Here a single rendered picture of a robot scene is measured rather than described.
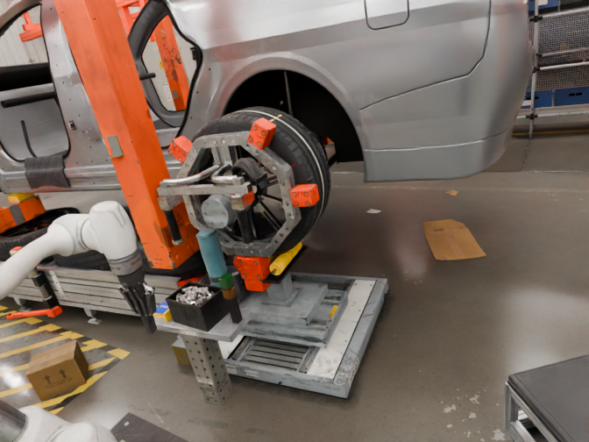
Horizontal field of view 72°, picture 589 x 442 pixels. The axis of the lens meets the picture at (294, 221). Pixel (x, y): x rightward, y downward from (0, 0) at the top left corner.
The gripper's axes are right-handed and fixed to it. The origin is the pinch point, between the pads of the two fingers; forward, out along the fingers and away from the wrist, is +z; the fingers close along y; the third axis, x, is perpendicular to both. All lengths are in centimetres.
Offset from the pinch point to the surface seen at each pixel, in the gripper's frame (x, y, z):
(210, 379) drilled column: 25, -7, 52
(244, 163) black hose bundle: 49, 18, -36
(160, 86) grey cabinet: 546, -407, -33
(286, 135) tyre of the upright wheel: 71, 27, -40
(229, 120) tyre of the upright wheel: 69, 4, -48
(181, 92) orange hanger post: 340, -215, -37
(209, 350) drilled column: 28.9, -6.3, 38.9
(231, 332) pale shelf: 23.3, 11.9, 22.2
